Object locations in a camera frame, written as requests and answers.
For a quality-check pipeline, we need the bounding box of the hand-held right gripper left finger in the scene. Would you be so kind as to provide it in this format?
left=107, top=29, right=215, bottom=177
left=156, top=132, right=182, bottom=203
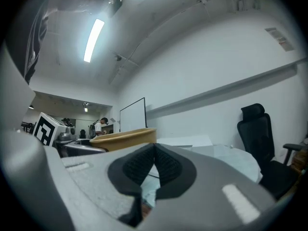
left=44, top=142, right=156, bottom=228

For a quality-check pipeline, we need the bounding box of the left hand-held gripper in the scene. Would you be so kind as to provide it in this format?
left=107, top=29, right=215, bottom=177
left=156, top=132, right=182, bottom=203
left=32, top=112, right=107, bottom=157

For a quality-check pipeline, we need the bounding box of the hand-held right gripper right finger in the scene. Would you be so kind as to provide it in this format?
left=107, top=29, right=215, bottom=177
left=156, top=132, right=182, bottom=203
left=138, top=143, right=277, bottom=231

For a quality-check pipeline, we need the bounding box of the tan paper food container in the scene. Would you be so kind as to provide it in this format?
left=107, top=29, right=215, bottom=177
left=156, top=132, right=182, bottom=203
left=89, top=128, right=158, bottom=152

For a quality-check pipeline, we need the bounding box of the white table cloth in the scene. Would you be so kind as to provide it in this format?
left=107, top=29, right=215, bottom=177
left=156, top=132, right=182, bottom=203
left=141, top=143, right=264, bottom=208

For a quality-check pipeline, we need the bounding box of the flat white box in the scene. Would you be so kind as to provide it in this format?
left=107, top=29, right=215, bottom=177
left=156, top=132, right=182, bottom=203
left=156, top=134, right=213, bottom=148

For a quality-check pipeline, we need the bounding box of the black mesh office chair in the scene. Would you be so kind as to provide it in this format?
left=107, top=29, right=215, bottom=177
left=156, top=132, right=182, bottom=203
left=236, top=103, right=305, bottom=200

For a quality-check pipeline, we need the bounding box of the brown wooden furniture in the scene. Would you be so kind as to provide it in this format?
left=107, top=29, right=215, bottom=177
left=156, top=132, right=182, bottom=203
left=290, top=149, right=308, bottom=177

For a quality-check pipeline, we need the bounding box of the long ceiling light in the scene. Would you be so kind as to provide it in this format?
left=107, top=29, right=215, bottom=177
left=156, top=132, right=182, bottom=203
left=83, top=18, right=105, bottom=63

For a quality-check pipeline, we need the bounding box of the white board with black frame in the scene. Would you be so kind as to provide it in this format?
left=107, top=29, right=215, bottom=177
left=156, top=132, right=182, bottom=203
left=119, top=97, right=148, bottom=133

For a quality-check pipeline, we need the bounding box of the long white wall ledge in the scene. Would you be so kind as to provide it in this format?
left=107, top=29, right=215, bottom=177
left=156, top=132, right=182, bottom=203
left=145, top=56, right=308, bottom=120

